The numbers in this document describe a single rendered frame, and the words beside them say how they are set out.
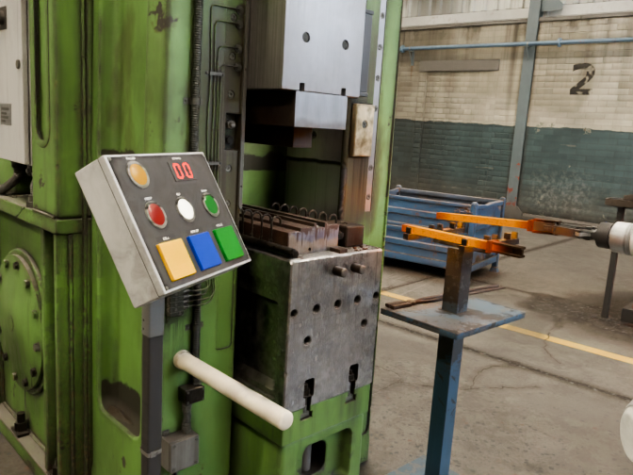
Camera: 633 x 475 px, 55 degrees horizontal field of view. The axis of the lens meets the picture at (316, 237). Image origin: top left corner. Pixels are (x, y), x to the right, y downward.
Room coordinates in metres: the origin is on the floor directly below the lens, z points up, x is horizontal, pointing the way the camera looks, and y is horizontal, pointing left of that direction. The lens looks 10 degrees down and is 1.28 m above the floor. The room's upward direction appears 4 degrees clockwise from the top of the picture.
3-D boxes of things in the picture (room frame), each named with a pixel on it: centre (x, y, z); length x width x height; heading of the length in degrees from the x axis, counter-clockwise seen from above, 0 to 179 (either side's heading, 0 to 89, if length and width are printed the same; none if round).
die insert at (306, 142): (1.92, 0.16, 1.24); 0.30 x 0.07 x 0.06; 44
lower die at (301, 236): (1.88, 0.15, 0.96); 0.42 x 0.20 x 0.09; 44
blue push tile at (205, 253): (1.23, 0.23, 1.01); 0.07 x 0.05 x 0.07; 159
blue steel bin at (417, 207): (5.76, -1.07, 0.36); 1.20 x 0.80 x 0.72; 55
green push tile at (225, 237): (1.32, 0.20, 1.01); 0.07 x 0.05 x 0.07; 159
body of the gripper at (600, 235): (1.75, -0.82, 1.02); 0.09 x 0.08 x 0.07; 44
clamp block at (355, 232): (1.89, -0.08, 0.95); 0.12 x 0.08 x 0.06; 44
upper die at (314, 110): (1.88, 0.15, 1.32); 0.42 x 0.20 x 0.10; 44
